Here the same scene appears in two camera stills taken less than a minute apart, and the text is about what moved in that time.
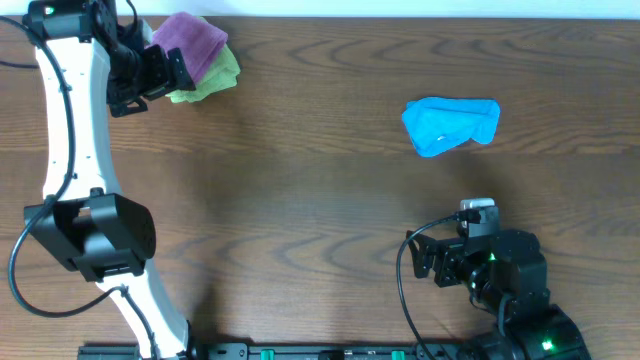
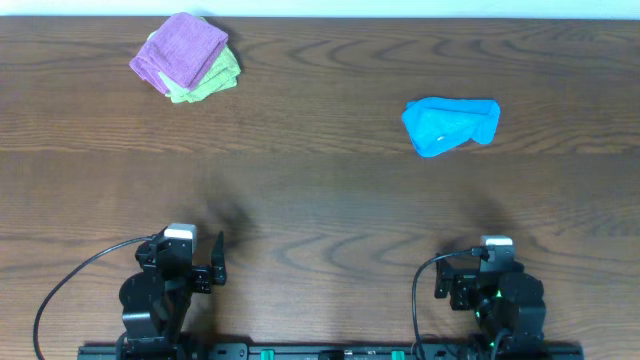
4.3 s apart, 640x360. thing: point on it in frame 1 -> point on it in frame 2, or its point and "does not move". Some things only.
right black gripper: x=449 y=251 -> x=464 y=284
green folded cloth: x=221 y=77 does not move
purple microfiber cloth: x=199 y=40 does not move
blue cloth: x=435 y=124 does not move
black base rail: x=282 y=350 does not move
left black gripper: x=163 y=70 -> x=201 y=277
